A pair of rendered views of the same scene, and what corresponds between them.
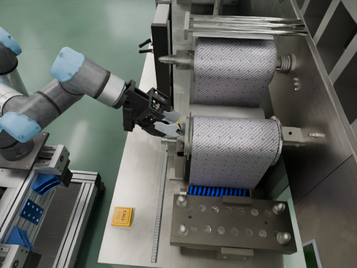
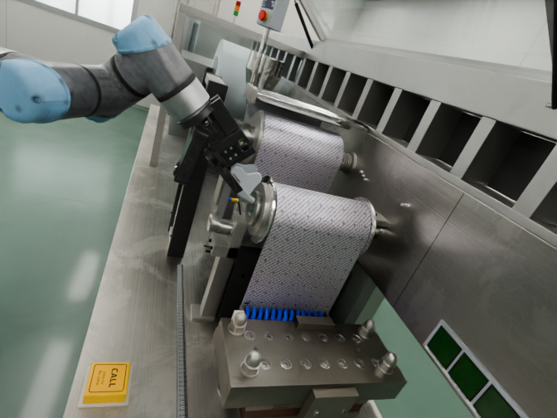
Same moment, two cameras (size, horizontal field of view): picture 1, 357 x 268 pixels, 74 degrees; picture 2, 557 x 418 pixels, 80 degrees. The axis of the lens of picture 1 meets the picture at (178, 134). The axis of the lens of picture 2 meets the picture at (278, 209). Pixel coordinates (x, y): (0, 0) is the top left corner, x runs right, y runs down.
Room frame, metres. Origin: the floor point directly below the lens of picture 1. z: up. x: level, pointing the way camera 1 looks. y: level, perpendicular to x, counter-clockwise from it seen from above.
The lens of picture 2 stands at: (-0.18, 0.25, 1.55)
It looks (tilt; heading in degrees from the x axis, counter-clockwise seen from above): 23 degrees down; 332
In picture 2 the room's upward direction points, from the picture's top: 21 degrees clockwise
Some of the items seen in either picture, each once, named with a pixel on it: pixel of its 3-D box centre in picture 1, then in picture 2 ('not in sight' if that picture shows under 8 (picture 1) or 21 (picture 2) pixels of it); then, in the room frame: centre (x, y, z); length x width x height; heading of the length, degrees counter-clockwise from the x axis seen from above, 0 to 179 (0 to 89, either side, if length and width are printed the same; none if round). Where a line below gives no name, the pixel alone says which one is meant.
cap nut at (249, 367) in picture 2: (183, 229); (252, 361); (0.19, -0.01, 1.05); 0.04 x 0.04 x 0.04
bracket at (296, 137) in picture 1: (291, 134); (375, 217); (0.40, -0.33, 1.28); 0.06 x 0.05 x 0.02; 86
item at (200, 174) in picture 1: (224, 178); (297, 286); (0.35, -0.16, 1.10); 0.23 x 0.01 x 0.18; 86
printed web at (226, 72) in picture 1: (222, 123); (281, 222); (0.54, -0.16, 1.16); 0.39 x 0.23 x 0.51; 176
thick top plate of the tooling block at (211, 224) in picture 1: (229, 223); (310, 359); (0.23, -0.18, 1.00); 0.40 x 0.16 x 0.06; 86
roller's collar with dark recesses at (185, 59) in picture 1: (185, 60); (240, 134); (0.67, -0.02, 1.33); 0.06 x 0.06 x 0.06; 86
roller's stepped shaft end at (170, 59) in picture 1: (167, 59); not in sight; (0.67, 0.04, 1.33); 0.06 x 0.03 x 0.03; 86
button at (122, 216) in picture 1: (122, 216); (108, 381); (0.27, 0.22, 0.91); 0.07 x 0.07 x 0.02; 86
